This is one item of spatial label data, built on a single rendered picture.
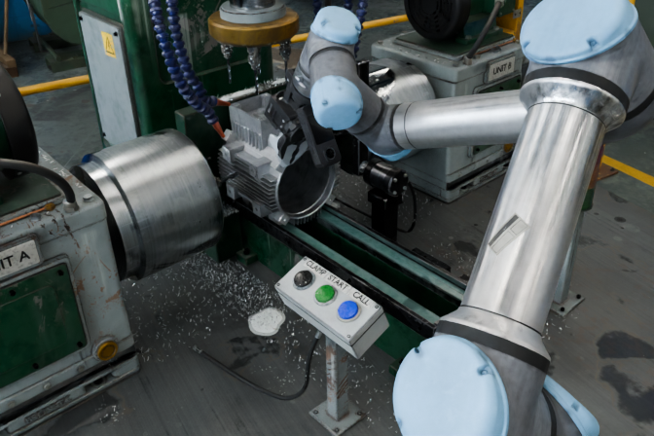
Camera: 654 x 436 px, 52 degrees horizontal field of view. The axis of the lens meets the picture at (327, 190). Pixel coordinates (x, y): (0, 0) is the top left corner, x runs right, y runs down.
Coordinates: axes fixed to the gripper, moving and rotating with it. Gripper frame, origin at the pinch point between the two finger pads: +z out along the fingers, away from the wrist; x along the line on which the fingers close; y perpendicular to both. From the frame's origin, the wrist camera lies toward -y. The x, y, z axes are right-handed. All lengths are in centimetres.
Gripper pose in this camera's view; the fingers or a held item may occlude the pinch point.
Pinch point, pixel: (287, 163)
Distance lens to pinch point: 131.2
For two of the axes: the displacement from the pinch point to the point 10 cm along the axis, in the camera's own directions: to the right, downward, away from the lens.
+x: -7.5, 3.4, -5.7
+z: -3.1, 5.7, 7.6
